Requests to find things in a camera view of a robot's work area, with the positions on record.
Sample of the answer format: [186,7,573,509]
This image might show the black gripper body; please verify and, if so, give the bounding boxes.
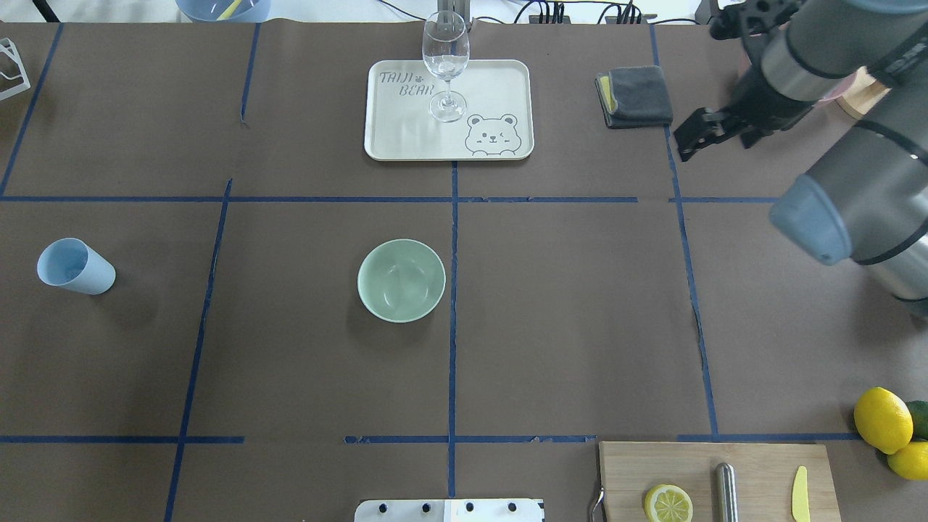
[725,1,809,149]

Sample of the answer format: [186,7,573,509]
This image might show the green ceramic bowl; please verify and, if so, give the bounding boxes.
[357,239,447,323]

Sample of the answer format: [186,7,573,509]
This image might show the light blue plastic cup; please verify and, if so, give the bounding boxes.
[36,238,116,295]

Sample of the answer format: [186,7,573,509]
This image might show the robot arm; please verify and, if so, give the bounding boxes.
[674,1,927,315]

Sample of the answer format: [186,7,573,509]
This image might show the blue bowl with fork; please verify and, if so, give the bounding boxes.
[175,1,274,23]

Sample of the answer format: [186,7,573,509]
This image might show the grey folded cloth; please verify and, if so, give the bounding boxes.
[594,65,674,129]

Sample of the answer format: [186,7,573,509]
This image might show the wooden stand with pole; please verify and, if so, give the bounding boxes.
[837,68,891,120]

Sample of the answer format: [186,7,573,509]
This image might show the cream bear serving tray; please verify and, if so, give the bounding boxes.
[364,59,536,161]

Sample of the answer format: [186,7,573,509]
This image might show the clear wine glass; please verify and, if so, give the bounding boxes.
[421,10,471,123]

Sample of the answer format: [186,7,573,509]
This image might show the whole yellow lemon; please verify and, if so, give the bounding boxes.
[854,386,914,455]

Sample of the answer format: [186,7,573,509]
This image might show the green lime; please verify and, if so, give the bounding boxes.
[906,400,928,442]

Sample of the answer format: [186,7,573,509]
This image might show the wooden cutting board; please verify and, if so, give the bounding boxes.
[599,442,842,521]

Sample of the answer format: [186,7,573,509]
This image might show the steel muddler black tip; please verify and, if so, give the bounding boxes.
[716,462,740,522]

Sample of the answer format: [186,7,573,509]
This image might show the lemon half slice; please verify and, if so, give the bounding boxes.
[642,484,694,522]

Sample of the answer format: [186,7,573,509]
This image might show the yellow plastic knife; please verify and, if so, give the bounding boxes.
[791,465,810,522]

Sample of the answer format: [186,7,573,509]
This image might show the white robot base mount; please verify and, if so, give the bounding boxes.
[354,498,546,521]

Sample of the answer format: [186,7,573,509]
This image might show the white wire cup rack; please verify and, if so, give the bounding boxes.
[1,38,32,102]

